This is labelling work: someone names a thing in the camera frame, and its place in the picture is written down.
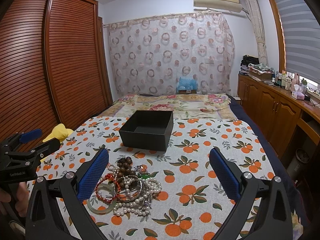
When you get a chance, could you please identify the green jade bangle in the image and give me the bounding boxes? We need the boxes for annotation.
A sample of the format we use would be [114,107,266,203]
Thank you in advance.
[87,183,117,215]

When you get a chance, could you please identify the red braided cord bracelet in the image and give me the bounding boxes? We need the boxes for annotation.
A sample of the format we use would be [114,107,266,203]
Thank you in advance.
[94,173,122,204]

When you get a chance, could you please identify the white pearl necklace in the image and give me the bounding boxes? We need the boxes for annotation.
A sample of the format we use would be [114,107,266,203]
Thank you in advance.
[107,163,163,217]

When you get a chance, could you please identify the silver chain jewelry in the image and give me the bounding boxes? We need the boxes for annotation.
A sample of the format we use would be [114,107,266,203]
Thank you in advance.
[133,194,152,211]

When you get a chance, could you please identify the black square jewelry box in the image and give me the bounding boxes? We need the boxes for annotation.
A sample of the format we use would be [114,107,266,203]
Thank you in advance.
[119,111,174,152]

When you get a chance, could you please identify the green gem jewelry piece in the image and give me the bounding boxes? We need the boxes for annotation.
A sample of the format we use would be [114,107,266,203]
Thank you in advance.
[135,164,151,179]

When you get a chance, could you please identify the person's left hand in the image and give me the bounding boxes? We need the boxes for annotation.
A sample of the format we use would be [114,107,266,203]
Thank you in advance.
[1,182,29,218]

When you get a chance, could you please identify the yellow plush toy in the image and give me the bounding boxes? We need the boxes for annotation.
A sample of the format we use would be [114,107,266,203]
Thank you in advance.
[42,124,73,143]

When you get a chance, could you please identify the dark blue bed sheet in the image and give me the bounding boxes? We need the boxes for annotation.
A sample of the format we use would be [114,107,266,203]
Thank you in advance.
[227,95,310,227]

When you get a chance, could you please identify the orange print white cloth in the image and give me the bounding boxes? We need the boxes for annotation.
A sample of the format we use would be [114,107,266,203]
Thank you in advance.
[26,115,304,240]

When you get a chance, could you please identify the brown louvered wardrobe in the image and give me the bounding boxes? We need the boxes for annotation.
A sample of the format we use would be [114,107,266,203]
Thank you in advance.
[1,0,112,139]

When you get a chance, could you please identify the wooden sideboard cabinet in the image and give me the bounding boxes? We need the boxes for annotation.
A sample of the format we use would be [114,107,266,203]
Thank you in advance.
[238,74,319,163]

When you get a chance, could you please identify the floral bed quilt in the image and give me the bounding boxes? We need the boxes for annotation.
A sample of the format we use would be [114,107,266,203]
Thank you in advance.
[100,94,236,120]

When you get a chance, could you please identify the pink tissue box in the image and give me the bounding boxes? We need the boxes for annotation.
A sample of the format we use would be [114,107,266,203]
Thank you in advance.
[291,84,305,100]

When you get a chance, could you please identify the bottles on sideboard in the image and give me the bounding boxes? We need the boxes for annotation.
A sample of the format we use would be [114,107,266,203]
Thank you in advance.
[274,72,291,90]

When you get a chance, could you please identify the pink figurine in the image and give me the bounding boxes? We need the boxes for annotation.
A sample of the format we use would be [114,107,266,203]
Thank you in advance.
[291,73,300,92]

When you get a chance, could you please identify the small cardboard box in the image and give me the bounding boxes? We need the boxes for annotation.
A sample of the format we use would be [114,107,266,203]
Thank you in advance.
[177,89,197,94]

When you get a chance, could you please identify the stack of folded clothes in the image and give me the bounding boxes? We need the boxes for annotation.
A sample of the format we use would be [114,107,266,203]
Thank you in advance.
[239,55,275,81]

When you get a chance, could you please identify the blue plush toy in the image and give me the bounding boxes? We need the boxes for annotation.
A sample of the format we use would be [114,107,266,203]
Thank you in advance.
[176,77,198,93]

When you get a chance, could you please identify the pink circle pattern curtain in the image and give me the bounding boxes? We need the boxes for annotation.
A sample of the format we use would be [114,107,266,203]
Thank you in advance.
[107,11,235,96]

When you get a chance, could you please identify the grey window blind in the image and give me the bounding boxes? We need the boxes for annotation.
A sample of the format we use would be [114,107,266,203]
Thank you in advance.
[275,0,320,83]

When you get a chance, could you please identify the beige side curtain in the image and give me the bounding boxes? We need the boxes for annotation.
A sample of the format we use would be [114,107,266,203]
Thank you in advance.
[244,0,268,65]

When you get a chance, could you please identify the wall air conditioner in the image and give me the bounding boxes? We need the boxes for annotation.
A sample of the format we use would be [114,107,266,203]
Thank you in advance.
[194,0,243,12]

